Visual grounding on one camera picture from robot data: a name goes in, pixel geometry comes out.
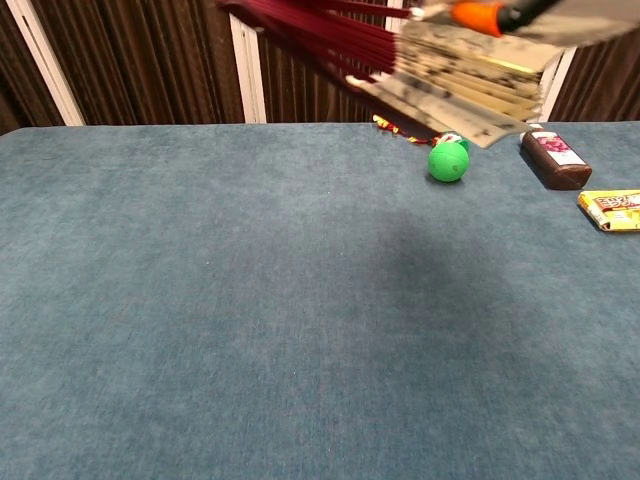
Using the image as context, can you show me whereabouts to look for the paper folding fan red ribs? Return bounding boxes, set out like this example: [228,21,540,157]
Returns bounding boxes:
[217,0,640,150]

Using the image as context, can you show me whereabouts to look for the yellow snack box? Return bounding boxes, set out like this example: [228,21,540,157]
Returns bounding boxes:
[578,188,640,233]

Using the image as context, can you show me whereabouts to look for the dark brown juice bottle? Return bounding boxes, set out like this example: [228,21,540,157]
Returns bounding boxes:
[519,123,594,191]

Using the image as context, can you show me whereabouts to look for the green ball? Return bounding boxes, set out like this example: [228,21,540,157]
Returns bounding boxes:
[427,141,471,184]

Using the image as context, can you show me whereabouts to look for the blue carpet table cover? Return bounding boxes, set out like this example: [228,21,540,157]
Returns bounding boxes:
[0,121,640,480]

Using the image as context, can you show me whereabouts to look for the colourful feather shuttlecock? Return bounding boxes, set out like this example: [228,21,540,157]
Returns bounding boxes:
[372,114,472,154]

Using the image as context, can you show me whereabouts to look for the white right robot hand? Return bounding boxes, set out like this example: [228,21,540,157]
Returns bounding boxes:
[451,0,569,37]

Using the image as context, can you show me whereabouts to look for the dark brown pleated curtain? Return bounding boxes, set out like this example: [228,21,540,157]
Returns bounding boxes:
[32,0,246,126]
[0,0,66,134]
[254,24,391,124]
[549,32,640,124]

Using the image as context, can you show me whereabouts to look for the white metal screen post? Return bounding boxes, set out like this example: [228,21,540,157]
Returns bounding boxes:
[539,47,579,124]
[4,0,85,126]
[228,13,267,124]

